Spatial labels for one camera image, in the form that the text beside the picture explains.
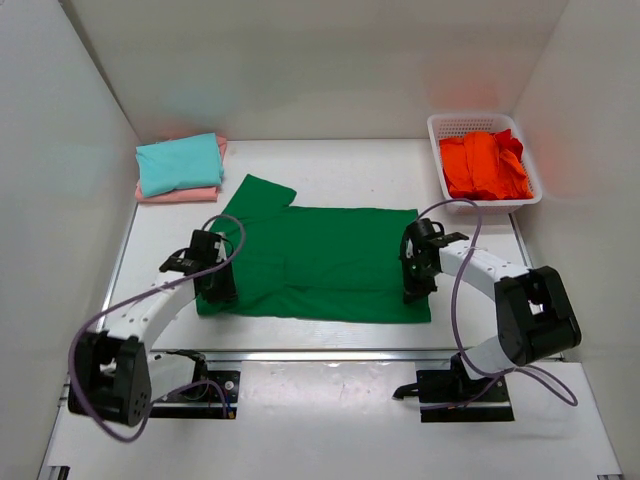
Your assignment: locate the folded pink t shirt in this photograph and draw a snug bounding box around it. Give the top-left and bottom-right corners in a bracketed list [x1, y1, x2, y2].
[134, 134, 230, 204]

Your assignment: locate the purple cable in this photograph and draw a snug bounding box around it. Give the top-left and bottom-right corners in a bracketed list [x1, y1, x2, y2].
[414, 198, 580, 411]
[66, 214, 247, 442]

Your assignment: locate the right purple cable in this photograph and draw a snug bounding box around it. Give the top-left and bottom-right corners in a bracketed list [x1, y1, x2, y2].
[414, 198, 580, 411]

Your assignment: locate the folded teal t shirt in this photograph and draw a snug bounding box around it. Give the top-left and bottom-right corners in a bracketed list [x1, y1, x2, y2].
[135, 132, 224, 198]

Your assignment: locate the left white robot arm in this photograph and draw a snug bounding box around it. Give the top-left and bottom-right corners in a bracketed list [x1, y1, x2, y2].
[68, 230, 237, 427]

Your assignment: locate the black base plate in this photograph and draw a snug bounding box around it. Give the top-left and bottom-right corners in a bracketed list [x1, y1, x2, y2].
[416, 370, 515, 424]
[150, 370, 241, 420]

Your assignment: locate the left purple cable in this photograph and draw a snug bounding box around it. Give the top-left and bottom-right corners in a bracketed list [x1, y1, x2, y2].
[66, 214, 247, 442]

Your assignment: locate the aluminium rail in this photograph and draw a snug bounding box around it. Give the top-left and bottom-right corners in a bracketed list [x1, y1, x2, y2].
[94, 348, 564, 364]

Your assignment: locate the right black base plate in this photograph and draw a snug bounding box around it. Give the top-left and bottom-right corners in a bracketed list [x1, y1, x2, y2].
[416, 370, 515, 424]

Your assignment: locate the white plastic basket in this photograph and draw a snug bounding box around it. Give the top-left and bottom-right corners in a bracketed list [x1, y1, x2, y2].
[427, 111, 542, 214]

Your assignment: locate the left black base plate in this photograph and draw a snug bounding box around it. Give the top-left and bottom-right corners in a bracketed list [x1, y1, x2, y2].
[150, 370, 241, 420]

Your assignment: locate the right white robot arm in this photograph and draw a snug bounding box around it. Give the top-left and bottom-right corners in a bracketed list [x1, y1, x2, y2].
[393, 218, 582, 408]

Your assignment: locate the orange t shirt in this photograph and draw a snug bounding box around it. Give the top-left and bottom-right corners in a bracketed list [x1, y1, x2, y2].
[439, 129, 533, 201]

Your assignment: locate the green t shirt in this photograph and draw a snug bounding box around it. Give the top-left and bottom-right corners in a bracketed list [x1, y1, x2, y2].
[196, 175, 431, 324]

